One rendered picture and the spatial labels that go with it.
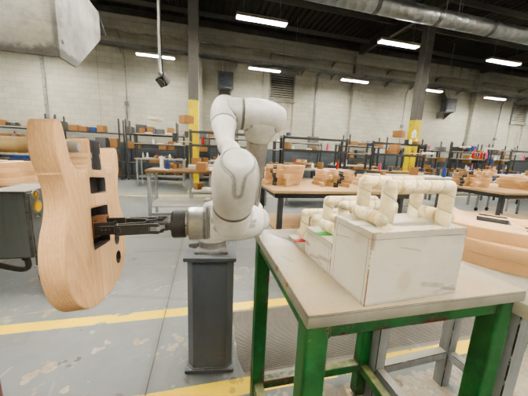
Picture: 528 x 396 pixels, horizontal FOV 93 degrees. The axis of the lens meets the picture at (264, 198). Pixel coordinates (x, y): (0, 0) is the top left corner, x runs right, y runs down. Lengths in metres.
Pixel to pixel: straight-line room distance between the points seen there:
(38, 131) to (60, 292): 0.30
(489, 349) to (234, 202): 0.81
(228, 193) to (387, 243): 0.36
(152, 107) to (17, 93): 4.66
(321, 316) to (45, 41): 0.67
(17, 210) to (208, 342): 1.12
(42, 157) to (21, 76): 12.95
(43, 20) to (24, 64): 13.01
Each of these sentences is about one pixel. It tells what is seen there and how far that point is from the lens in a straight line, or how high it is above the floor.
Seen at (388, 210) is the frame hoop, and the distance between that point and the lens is 0.60.
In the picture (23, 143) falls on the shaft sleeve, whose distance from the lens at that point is 0.71.
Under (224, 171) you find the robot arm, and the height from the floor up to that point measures 1.21.
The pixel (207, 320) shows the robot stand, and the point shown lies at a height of 0.33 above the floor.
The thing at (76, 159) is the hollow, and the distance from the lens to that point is 0.73.
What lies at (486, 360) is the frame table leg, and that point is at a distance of 1.03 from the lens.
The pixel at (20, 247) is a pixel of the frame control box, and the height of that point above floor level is 0.95.
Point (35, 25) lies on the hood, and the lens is 0.56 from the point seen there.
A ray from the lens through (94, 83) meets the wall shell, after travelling 12.57.
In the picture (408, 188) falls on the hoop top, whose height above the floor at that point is 1.19.
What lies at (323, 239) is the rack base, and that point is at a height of 1.02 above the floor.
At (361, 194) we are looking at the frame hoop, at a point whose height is 1.17.
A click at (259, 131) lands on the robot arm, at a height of 1.34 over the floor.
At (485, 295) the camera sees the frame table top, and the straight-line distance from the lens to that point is 0.87.
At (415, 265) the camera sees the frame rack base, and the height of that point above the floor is 1.02.
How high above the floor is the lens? 1.26
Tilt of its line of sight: 10 degrees down
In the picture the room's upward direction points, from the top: 3 degrees clockwise
